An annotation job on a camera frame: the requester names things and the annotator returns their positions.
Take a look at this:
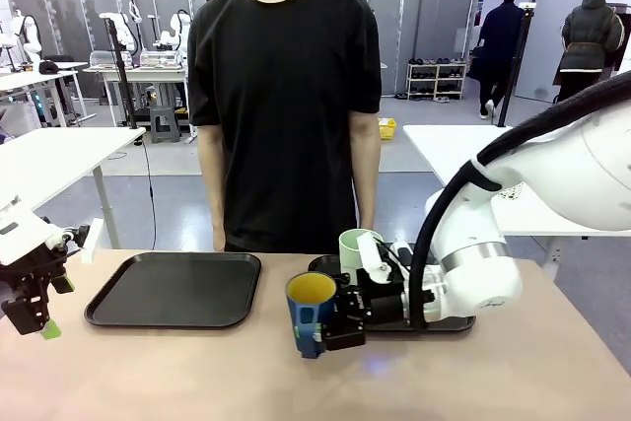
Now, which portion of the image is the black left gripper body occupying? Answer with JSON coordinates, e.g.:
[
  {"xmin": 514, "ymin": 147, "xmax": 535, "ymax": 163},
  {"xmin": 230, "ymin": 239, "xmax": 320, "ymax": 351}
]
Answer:
[{"xmin": 0, "ymin": 253, "xmax": 61, "ymax": 303}]

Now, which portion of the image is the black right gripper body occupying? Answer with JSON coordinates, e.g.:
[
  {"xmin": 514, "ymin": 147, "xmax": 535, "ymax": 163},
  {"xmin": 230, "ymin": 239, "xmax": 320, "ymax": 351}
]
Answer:
[{"xmin": 343, "ymin": 286, "xmax": 414, "ymax": 332}]

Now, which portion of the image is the pale green plastic cup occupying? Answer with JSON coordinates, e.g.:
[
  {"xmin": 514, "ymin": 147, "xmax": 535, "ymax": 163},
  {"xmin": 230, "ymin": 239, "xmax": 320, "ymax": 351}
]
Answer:
[{"xmin": 337, "ymin": 228, "xmax": 387, "ymax": 289}]

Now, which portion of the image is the blue cup with yellow inside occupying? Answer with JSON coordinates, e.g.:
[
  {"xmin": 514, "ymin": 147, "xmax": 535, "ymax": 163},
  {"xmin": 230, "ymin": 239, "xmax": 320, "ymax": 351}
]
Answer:
[{"xmin": 285, "ymin": 271, "xmax": 341, "ymax": 361}]

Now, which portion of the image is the person's right forearm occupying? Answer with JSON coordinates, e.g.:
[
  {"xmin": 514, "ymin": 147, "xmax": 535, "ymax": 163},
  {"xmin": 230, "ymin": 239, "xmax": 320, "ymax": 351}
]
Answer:
[{"xmin": 202, "ymin": 164, "xmax": 229, "ymax": 228}]

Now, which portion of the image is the person's left forearm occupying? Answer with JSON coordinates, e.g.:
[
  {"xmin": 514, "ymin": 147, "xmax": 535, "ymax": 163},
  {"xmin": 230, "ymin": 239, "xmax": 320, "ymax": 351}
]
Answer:
[{"xmin": 351, "ymin": 154, "xmax": 382, "ymax": 218}]

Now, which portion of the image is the person's right hand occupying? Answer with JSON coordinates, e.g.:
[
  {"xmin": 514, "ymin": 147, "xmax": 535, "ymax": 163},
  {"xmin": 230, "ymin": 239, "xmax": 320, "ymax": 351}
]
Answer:
[{"xmin": 211, "ymin": 222, "xmax": 229, "ymax": 252}]

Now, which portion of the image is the black plastic tray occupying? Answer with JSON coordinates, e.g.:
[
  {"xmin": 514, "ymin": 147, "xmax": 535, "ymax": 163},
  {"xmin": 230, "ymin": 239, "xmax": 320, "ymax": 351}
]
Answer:
[
  {"xmin": 83, "ymin": 251, "xmax": 263, "ymax": 330},
  {"xmin": 307, "ymin": 253, "xmax": 478, "ymax": 334}
]

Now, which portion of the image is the white table with grey leg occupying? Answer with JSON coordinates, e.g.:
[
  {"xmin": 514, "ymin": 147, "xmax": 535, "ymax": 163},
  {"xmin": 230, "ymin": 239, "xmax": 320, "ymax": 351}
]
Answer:
[{"xmin": 0, "ymin": 125, "xmax": 147, "ymax": 250}]

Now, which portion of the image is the grey step stool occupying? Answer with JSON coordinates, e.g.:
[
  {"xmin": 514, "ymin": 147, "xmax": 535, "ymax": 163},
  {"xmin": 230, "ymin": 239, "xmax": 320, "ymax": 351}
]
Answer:
[{"xmin": 149, "ymin": 105, "xmax": 180, "ymax": 145}]

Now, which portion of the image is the person in black T-shirt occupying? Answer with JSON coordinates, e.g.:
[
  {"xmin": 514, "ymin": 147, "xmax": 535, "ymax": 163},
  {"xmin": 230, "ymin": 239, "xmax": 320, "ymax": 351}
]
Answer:
[{"xmin": 186, "ymin": 0, "xmax": 384, "ymax": 255}]

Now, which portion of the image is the black tripod pole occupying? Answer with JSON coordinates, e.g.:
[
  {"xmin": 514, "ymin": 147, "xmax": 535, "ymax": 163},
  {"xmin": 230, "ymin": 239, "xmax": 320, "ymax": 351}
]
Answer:
[{"xmin": 98, "ymin": 12, "xmax": 141, "ymax": 132}]

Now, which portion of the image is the wooden shoe rack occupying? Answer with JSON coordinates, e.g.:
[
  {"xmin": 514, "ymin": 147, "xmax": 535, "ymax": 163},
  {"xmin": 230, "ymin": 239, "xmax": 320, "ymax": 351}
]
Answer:
[{"xmin": 405, "ymin": 57, "xmax": 468, "ymax": 102}]

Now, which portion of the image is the walking person in black coat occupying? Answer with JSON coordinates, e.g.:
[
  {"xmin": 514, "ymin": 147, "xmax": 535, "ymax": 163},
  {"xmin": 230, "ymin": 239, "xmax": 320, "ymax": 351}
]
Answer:
[{"xmin": 476, "ymin": 0, "xmax": 526, "ymax": 121}]

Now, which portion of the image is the person in black puffer jacket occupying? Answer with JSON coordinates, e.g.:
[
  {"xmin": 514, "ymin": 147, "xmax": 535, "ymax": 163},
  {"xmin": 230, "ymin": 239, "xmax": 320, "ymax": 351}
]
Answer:
[{"xmin": 551, "ymin": 0, "xmax": 627, "ymax": 106}]

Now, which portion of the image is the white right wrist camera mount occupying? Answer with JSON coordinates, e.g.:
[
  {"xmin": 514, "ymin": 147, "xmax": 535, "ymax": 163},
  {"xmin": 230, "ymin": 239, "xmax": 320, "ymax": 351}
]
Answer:
[{"xmin": 354, "ymin": 233, "xmax": 417, "ymax": 287}]

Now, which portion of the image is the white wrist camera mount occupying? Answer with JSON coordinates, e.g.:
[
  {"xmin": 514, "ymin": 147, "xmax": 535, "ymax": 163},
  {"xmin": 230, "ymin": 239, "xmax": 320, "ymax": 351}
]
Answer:
[
  {"xmin": 46, "ymin": 217, "xmax": 105, "ymax": 266},
  {"xmin": 354, "ymin": 233, "xmax": 417, "ymax": 287}
]

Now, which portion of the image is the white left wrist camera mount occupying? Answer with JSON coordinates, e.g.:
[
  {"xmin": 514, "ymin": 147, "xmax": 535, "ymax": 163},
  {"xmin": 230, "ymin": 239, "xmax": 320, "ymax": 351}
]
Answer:
[{"xmin": 46, "ymin": 217, "xmax": 105, "ymax": 266}]

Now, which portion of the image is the black right arm cable sleeve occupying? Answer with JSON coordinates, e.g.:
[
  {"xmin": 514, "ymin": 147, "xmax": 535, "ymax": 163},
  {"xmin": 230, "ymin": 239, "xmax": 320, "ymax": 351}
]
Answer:
[{"xmin": 410, "ymin": 70, "xmax": 631, "ymax": 329}]

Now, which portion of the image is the black hanging table cable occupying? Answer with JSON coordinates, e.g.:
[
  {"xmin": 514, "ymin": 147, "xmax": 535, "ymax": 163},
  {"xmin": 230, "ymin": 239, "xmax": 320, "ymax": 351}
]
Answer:
[{"xmin": 139, "ymin": 138, "xmax": 160, "ymax": 249}]

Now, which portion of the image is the black camera stand pole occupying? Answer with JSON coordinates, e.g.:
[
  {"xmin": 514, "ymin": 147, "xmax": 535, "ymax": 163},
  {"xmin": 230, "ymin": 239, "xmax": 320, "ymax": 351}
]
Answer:
[{"xmin": 496, "ymin": 2, "xmax": 538, "ymax": 128}]

